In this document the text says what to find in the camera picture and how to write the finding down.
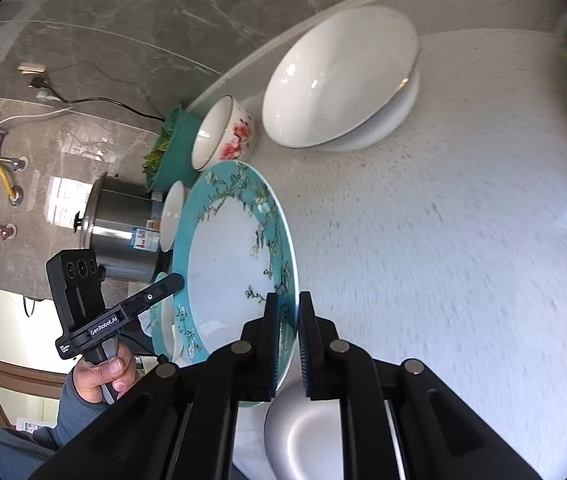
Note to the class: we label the wall power socket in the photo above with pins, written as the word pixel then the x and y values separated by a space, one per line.
pixel 32 68

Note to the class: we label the teal plastic basin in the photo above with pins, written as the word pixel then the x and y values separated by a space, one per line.
pixel 181 150

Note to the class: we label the plain white bowl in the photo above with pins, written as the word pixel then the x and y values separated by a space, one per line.
pixel 308 435

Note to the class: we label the green vegetables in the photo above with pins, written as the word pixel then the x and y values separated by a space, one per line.
pixel 156 155

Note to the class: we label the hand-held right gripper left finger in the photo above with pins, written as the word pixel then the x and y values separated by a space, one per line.
pixel 272 345

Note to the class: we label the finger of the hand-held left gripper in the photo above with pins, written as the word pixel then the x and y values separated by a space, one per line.
pixel 161 290

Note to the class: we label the person's left hand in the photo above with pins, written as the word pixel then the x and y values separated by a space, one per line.
pixel 106 377

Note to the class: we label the white spoon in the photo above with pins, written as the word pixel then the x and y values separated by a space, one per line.
pixel 176 340

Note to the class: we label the small white bowl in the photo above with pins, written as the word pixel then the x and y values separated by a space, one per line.
pixel 171 215

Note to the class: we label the red wall valve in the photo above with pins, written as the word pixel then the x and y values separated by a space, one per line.
pixel 6 232

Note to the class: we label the teal floral plate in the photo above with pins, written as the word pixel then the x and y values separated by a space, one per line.
pixel 228 270

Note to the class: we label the white bowl with red flowers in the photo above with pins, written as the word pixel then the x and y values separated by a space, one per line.
pixel 231 132

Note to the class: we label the large white gold-rimmed bowl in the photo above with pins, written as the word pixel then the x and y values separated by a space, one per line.
pixel 338 80

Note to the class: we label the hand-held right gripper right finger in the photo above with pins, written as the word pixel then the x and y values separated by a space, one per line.
pixel 306 345

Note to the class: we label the stainless steel pot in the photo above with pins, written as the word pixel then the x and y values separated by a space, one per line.
pixel 123 230

